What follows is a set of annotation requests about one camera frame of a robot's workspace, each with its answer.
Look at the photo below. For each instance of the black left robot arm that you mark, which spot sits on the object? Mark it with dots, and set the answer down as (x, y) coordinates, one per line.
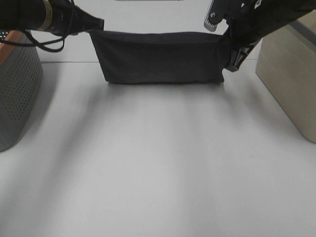
(59, 17)

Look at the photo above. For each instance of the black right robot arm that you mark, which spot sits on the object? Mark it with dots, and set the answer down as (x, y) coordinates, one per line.
(251, 20)

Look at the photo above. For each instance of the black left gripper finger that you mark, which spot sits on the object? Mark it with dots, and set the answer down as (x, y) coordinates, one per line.
(84, 22)

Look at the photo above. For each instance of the grey perforated basket orange rim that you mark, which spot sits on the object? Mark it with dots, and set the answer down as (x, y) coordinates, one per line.
(20, 78)

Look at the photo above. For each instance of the dark navy towel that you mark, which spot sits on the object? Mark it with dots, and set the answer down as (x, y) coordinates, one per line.
(181, 57)

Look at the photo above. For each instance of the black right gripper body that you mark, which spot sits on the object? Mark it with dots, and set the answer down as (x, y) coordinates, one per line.
(238, 52)

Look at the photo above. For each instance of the beige basket grey rim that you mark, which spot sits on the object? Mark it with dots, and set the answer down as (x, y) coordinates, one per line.
(287, 67)

